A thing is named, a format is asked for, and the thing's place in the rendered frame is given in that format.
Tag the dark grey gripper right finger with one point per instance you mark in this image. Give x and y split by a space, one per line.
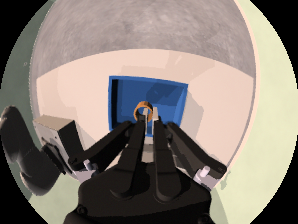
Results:
202 168

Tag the blue shallow tray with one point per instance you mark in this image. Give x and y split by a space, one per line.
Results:
124 95

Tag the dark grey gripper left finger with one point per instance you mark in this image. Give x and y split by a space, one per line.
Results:
99 156

